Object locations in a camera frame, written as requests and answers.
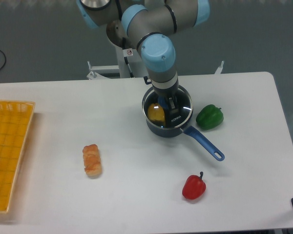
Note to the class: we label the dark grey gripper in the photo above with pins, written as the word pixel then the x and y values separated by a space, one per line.
pixel 167 93

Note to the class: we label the dark blue saucepan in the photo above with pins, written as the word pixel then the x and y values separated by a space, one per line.
pixel 192 132

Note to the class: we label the glass pot lid blue knob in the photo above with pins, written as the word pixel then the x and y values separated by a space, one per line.
pixel 175 118

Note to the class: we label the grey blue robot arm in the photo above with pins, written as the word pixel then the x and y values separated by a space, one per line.
pixel 148 30

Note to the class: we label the yellow bell pepper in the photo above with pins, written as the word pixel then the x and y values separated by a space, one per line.
pixel 156 114

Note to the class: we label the green bell pepper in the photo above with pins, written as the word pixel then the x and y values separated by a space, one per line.
pixel 209 117

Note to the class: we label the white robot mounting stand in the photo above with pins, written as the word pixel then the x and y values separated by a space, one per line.
pixel 130 64

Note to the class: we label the red bell pepper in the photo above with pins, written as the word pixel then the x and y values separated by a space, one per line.
pixel 194 187

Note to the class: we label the orange bread pastry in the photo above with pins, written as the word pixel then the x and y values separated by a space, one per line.
pixel 92 160

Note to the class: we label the yellow woven basket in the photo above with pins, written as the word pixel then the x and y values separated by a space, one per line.
pixel 15 121

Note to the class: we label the white table clamp bracket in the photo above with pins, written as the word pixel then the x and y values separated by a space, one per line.
pixel 219 68

